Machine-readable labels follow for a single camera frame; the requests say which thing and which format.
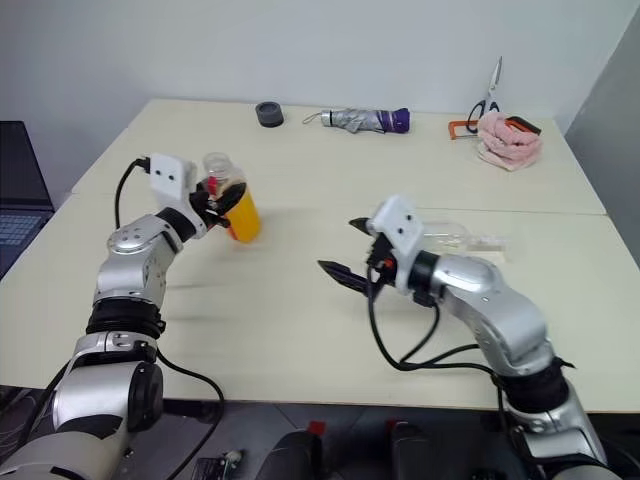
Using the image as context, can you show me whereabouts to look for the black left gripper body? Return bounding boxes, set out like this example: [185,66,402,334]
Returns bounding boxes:
[189,182,234,231]

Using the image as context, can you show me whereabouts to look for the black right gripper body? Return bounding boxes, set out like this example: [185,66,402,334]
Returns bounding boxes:
[366,221,400,297]

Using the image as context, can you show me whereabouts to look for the bottle with orange liquid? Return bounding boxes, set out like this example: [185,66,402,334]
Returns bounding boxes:
[201,151,262,245]

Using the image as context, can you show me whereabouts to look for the folded silver purple umbrella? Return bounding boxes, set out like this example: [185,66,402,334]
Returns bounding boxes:
[301,107,413,135]

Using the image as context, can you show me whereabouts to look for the orange-framed hand tool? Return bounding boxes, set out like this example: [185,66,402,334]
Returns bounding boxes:
[448,119,481,141]

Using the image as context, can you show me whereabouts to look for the pink rolled towel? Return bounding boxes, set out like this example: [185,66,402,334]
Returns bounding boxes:
[476,111,544,174]

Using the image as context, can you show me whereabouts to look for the dark laptop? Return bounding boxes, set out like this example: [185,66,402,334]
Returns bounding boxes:
[0,120,55,279]

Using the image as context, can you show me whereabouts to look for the dark rounded shape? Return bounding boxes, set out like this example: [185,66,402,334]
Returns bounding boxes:
[389,422,466,480]
[259,429,326,480]

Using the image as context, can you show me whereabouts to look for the black orange flat tool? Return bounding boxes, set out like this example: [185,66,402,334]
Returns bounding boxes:
[503,115,543,136]

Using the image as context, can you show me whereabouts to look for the small black white device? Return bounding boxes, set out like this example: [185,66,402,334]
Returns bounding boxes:
[197,449,246,480]

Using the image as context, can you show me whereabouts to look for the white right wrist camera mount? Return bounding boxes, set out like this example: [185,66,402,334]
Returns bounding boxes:
[368,194,425,292]

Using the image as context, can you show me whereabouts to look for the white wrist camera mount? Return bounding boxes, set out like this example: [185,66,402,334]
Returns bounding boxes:
[368,194,425,292]
[148,152,209,241]

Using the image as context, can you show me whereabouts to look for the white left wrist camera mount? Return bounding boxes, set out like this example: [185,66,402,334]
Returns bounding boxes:
[148,152,209,241]

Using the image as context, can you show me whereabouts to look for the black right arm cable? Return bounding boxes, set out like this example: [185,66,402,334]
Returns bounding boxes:
[366,264,506,426]

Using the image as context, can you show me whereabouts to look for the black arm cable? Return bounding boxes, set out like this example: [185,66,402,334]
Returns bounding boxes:
[114,157,225,480]
[366,264,506,426]

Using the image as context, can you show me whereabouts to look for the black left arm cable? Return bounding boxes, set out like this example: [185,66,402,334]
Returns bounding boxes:
[114,157,225,480]

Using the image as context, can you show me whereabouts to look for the black-handled scissors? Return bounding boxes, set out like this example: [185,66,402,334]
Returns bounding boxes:
[467,56,503,136]

